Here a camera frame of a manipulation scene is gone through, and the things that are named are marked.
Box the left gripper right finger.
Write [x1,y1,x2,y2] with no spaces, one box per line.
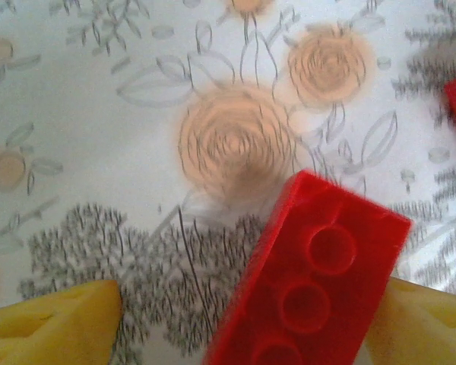
[364,277,456,365]

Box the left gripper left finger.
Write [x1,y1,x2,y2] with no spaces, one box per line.
[0,279,123,365]

